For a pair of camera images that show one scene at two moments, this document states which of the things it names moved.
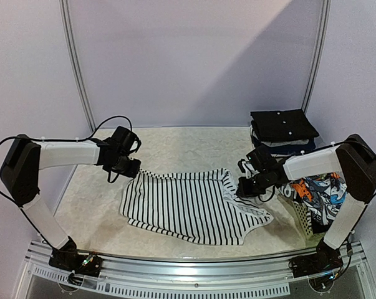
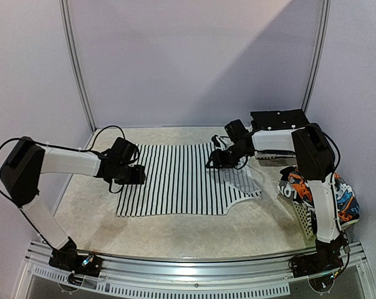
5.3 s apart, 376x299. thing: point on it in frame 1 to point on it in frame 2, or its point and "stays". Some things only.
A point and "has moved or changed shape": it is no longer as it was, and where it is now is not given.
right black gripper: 245,185 to 216,159
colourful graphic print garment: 323,194 stays
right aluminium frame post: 320,47 stays
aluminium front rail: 212,277 stays
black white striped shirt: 202,207 has moved or changed shape
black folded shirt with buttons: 273,126 stays
